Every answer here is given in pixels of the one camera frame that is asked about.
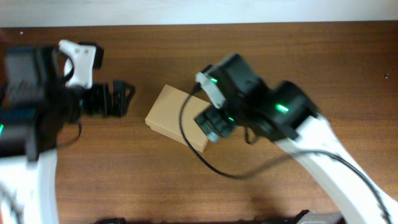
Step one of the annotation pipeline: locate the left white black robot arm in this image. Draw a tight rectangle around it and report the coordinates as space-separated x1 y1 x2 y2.
1 40 136 223

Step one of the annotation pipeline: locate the brown cardboard box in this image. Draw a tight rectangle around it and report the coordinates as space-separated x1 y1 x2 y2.
145 85 210 152

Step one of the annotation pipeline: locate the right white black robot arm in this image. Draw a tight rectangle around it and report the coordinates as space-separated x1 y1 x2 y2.
195 54 397 223

